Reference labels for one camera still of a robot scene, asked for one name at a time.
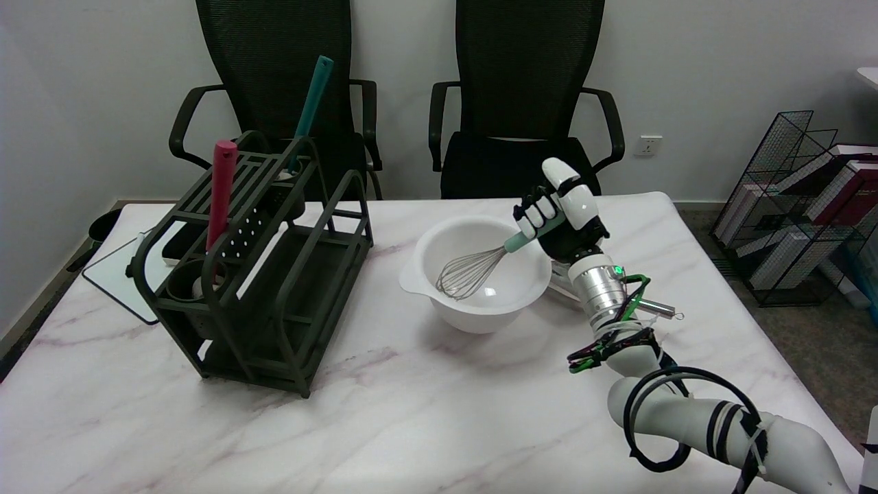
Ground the white book stack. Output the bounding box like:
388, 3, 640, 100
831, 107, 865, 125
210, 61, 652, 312
748, 230, 814, 289

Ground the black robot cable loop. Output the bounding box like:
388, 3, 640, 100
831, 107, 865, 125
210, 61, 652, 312
624, 366, 763, 474

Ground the black mesh office chair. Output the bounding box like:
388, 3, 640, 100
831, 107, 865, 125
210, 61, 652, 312
169, 0, 383, 201
429, 0, 626, 200

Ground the white mixing bowl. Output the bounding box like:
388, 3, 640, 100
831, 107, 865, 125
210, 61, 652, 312
399, 215, 553, 335

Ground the whisk with mint handle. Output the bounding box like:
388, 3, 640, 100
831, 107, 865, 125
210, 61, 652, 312
436, 213, 567, 301

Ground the teal handled utensil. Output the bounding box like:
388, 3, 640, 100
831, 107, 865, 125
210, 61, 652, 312
287, 56, 335, 172

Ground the white rig part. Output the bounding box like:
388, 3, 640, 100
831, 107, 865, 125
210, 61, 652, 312
863, 405, 878, 494

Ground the stainless steel scoop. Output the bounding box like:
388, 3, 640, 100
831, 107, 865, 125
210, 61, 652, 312
549, 264, 685, 322

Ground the dark green dish rack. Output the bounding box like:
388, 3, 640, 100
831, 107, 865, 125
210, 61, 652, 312
130, 130, 375, 399

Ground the black floor object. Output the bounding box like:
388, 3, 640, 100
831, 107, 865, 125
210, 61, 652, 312
67, 208, 124, 273

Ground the dark maroon book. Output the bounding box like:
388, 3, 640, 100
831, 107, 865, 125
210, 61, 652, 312
809, 154, 878, 227

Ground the red handled utensil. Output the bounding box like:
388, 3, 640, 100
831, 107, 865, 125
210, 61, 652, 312
206, 140, 239, 253

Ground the green robot cable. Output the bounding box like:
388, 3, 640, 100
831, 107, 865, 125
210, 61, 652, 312
568, 274, 651, 375

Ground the white flat board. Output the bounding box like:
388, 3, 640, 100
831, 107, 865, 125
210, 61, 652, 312
82, 230, 180, 325

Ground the black wire book rack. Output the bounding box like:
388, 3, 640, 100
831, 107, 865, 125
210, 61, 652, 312
710, 110, 878, 308

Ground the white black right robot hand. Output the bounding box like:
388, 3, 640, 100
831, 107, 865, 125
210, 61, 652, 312
513, 158, 610, 265

